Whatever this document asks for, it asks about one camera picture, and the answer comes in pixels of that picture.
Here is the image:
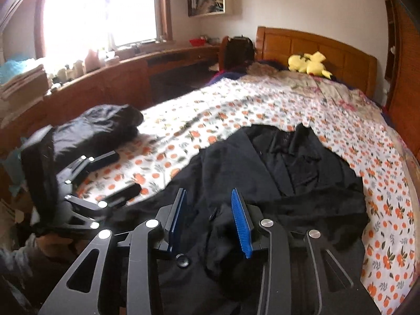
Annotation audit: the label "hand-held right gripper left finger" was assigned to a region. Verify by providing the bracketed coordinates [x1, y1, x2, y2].
[39, 188, 188, 315]

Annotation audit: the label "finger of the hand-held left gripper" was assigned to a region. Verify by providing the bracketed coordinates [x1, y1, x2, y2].
[67, 151, 119, 187]
[64, 184, 141, 230]

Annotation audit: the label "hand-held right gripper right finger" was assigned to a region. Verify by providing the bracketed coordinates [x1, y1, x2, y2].
[230, 188, 356, 315]

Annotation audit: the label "black clothes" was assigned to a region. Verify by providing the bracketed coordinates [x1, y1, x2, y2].
[49, 104, 144, 171]

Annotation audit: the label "black double-breasted coat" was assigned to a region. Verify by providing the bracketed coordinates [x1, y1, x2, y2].
[108, 123, 370, 315]

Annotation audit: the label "person's left forearm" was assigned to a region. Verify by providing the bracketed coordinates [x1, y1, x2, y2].
[0, 236, 43, 315]

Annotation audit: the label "person's left hand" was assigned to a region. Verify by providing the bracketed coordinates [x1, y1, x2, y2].
[34, 234, 77, 258]

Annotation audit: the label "wooden desk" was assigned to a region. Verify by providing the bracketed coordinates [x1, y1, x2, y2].
[0, 44, 220, 151]

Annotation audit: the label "pink bottle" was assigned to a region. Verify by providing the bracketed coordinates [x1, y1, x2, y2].
[85, 49, 99, 73]

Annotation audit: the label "orange print bed sheet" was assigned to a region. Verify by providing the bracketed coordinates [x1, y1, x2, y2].
[74, 75, 417, 315]

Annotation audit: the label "dark blue blanket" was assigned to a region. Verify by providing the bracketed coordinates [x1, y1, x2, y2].
[210, 69, 250, 82]

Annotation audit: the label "window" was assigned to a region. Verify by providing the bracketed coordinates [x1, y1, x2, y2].
[33, 0, 173, 60]

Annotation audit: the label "floral quilt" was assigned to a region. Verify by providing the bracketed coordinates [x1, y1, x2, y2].
[246, 64, 391, 119]

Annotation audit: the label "yellow plush toy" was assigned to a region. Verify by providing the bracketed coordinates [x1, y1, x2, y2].
[288, 52, 333, 78]

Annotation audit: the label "wooden bed headboard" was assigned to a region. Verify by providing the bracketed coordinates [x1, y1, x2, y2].
[255, 25, 378, 97]

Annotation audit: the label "wooden slatted wardrobe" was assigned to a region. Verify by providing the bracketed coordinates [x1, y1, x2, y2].
[382, 0, 420, 158]

